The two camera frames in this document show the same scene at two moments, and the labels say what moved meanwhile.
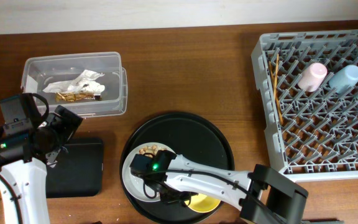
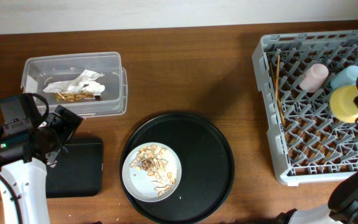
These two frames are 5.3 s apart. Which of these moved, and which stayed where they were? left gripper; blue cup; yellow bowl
Moved: yellow bowl
Stayed: blue cup; left gripper
